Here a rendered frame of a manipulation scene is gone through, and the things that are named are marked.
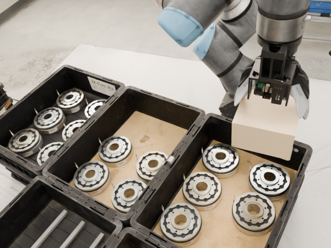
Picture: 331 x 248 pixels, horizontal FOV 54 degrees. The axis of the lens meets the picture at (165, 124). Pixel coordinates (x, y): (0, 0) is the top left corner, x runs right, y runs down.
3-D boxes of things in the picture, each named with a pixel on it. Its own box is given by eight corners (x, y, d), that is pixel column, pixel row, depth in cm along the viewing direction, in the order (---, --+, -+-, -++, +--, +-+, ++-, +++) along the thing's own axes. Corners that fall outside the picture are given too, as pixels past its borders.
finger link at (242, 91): (218, 112, 68) (245, 89, 61) (226, 94, 72) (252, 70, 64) (230, 120, 69) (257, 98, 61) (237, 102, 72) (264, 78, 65)
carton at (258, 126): (249, 97, 80) (251, 73, 74) (301, 107, 75) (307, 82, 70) (231, 146, 70) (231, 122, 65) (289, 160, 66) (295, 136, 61)
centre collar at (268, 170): (264, 167, 87) (265, 165, 87) (282, 175, 85) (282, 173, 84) (256, 180, 85) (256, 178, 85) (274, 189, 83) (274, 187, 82)
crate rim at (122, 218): (128, 89, 110) (127, 84, 108) (208, 116, 97) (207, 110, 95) (42, 177, 89) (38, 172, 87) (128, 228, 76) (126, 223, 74)
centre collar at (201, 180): (198, 176, 88) (198, 175, 88) (214, 184, 86) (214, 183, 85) (188, 190, 86) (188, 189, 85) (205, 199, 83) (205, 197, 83)
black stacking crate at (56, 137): (75, 87, 130) (65, 65, 122) (133, 109, 117) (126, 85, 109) (-5, 159, 109) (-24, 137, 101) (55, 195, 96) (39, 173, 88)
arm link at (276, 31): (263, -6, 54) (316, -2, 51) (261, 19, 57) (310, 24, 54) (252, 17, 49) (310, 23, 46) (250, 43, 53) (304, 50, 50)
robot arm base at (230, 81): (235, 77, 126) (218, 60, 123) (267, 59, 114) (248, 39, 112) (224, 103, 117) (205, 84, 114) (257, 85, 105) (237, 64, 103)
